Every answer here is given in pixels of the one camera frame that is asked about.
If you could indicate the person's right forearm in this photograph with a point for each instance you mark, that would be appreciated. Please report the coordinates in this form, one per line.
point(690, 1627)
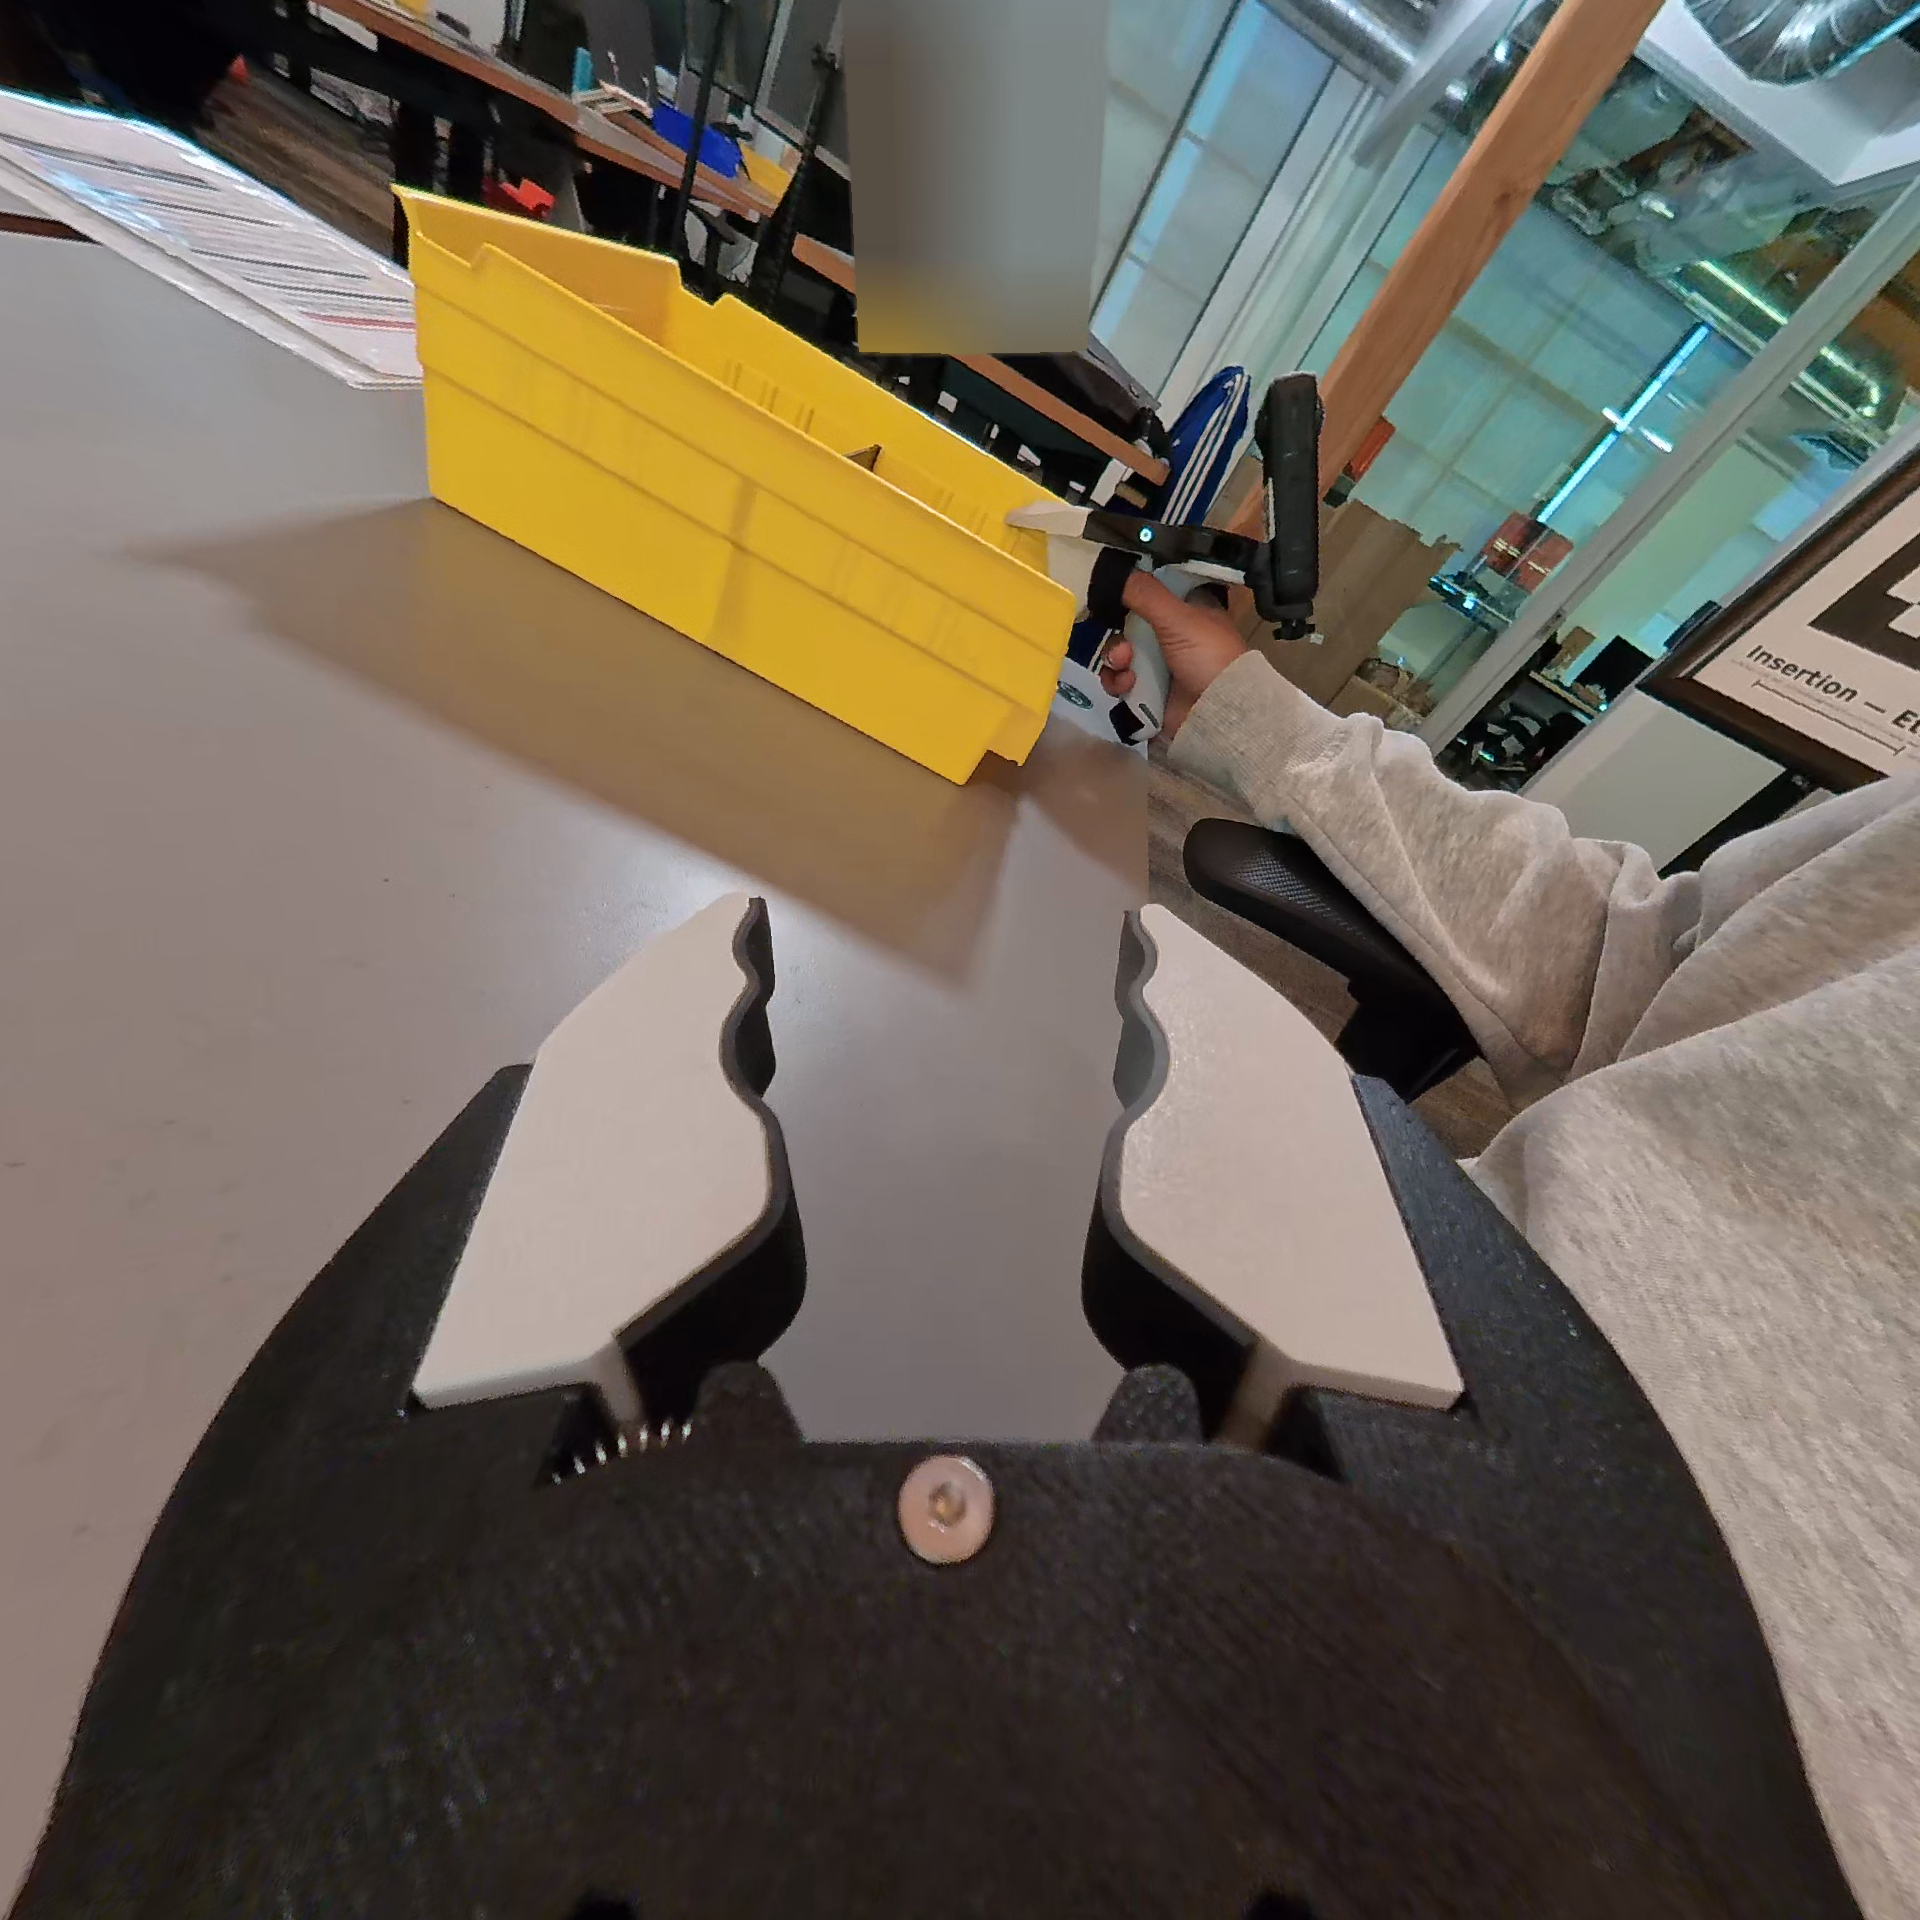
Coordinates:
point(1350, 794)

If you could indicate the black chair armrest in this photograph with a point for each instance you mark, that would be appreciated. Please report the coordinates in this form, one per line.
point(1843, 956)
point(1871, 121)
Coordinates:
point(1306, 901)

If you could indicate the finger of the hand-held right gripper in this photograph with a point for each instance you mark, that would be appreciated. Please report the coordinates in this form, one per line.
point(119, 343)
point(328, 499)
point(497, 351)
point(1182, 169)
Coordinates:
point(1060, 521)

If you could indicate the person's right hand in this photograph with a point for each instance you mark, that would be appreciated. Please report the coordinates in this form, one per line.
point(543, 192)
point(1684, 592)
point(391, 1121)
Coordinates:
point(1183, 644)

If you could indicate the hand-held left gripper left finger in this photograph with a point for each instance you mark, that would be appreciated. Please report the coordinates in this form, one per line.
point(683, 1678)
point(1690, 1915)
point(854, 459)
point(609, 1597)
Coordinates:
point(600, 1171)

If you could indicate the small blue storage bin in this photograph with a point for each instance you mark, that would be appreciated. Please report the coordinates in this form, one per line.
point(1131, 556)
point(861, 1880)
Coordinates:
point(700, 139)

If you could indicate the framed black white sign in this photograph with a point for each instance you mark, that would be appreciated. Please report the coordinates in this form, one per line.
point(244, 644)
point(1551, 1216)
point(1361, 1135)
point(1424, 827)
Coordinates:
point(1846, 644)

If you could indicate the brown paper bag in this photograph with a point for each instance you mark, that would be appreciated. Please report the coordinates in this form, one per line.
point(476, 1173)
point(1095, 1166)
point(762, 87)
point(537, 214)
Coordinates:
point(1371, 584)

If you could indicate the yellow plastic bin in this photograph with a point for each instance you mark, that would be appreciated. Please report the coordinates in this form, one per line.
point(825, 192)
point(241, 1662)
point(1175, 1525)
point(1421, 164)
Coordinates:
point(631, 435)

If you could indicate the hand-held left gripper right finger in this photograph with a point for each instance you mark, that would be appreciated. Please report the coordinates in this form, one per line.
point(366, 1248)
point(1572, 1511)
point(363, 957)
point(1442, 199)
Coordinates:
point(1274, 1201)

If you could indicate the printed paper sheet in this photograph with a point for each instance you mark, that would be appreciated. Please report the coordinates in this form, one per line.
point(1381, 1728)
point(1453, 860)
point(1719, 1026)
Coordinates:
point(195, 224)

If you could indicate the wooden post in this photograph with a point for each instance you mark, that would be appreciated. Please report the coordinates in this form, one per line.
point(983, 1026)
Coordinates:
point(1501, 195)

